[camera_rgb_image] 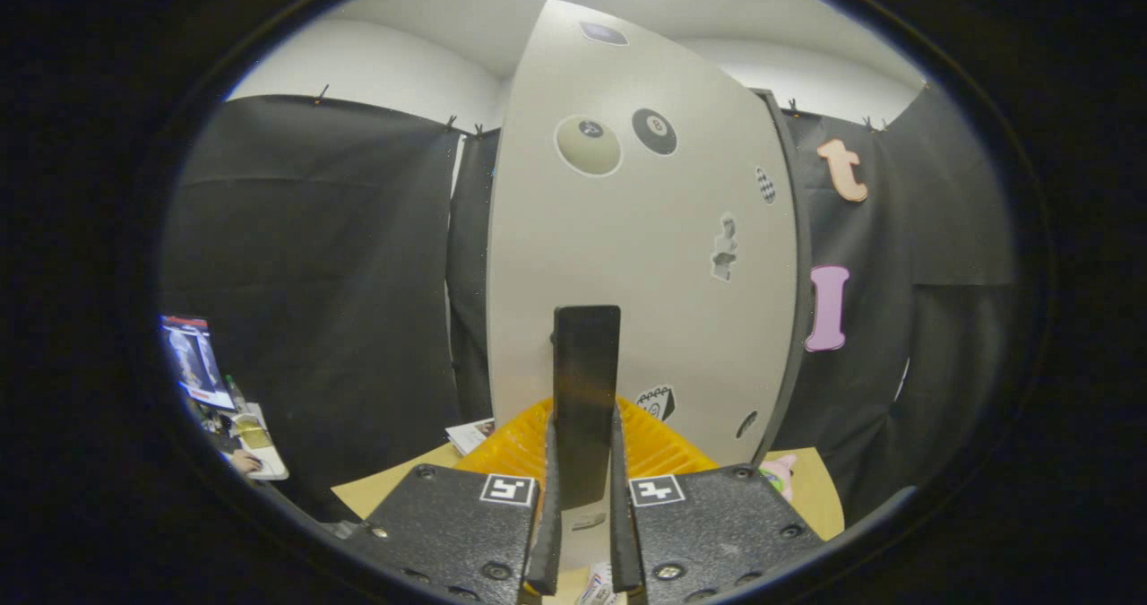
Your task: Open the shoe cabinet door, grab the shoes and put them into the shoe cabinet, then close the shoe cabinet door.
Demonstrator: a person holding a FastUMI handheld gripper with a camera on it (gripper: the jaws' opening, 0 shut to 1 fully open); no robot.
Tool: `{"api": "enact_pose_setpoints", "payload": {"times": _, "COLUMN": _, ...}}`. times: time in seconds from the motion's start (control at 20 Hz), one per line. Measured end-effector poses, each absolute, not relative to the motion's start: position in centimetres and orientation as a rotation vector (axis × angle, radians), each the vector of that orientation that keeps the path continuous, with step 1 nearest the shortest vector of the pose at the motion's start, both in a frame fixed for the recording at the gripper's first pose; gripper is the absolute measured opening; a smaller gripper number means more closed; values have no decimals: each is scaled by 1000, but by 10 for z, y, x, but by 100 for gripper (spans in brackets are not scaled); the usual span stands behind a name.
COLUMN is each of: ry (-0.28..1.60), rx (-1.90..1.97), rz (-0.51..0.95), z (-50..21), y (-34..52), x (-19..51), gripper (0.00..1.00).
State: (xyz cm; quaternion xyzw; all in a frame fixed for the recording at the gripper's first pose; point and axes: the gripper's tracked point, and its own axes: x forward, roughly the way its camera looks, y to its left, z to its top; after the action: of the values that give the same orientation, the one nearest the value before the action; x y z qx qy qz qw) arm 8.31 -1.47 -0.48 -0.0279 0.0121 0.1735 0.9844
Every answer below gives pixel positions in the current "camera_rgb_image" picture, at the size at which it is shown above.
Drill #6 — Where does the white shoe cabinet door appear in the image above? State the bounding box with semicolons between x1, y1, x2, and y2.
487;0;800;588

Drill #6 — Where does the white striped shoe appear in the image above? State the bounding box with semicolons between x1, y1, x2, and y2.
576;562;619;605

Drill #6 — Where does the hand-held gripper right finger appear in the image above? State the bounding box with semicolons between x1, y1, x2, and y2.
611;396;825;605

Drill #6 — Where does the black backdrop cloth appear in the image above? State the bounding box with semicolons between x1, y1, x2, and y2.
161;85;1018;527

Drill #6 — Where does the grey shoe cabinet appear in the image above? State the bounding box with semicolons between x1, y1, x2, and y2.
751;88;813;468

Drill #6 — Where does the white book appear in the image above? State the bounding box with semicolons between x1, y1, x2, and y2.
445;418;496;456

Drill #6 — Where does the pink and green plush toy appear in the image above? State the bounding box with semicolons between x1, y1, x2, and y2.
760;454;798;503

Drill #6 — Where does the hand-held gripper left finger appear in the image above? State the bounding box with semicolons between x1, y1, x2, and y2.
345;396;564;605

